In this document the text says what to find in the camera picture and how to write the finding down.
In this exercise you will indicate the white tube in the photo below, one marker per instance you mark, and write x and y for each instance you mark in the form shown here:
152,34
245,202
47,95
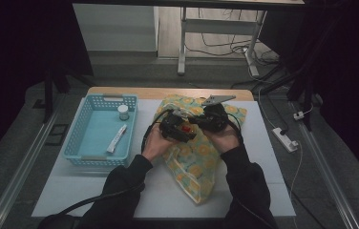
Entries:
116,139

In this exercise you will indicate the black stand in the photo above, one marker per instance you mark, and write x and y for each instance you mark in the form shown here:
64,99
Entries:
48,95

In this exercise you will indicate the dark curtain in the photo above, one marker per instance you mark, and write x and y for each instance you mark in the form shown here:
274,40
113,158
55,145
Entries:
352,79
15,63

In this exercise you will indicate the white power strip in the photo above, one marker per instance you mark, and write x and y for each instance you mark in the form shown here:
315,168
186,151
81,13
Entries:
284,139

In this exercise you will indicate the metal floor rail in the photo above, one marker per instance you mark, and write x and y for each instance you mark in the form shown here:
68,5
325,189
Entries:
324,165
25,165

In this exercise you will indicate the white metal desk frame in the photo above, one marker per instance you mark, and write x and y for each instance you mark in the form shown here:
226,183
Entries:
182,38

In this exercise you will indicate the white cabinet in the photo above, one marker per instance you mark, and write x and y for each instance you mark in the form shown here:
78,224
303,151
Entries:
117,28

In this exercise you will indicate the small white adapter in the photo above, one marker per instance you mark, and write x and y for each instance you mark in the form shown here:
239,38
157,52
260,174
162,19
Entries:
298,115

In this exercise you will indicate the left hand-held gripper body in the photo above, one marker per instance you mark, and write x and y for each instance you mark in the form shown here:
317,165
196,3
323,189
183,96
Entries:
169,125

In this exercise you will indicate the black floor bracket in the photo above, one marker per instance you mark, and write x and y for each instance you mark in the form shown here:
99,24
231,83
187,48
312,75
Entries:
58,133

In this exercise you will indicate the blue perforated plastic basket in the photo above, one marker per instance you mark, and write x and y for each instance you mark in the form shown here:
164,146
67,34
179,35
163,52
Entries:
98,133

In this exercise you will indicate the orange-slice print cloth bag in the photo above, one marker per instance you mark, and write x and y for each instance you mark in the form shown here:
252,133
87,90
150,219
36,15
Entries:
196,159

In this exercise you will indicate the person's left hand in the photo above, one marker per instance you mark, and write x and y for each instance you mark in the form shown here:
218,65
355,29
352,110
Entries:
155,143

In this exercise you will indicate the person's right hand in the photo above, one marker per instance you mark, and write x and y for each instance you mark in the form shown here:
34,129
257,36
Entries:
225,140

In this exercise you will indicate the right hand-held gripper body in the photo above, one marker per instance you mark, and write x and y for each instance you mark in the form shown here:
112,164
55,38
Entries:
215,117

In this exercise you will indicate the small white-lidded jar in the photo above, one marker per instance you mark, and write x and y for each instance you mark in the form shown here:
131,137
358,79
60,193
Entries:
123,109

